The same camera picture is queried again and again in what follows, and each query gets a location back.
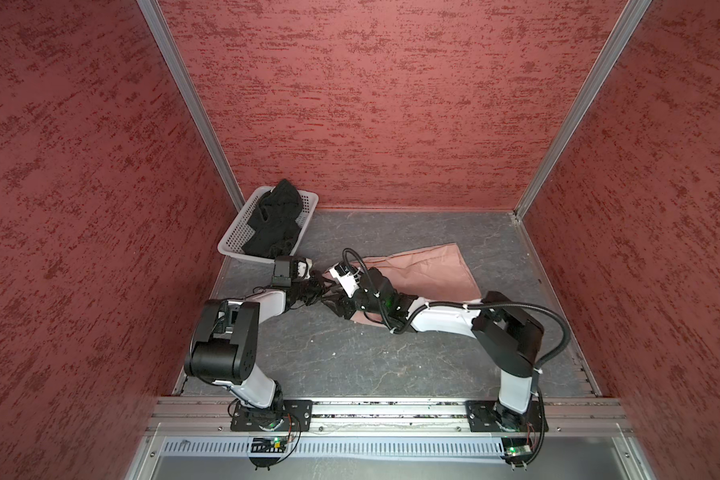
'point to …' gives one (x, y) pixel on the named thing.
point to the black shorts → (275, 227)
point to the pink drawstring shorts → (437, 272)
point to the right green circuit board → (516, 450)
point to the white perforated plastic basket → (239, 232)
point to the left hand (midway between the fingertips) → (336, 287)
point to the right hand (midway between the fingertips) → (326, 300)
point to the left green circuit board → (268, 445)
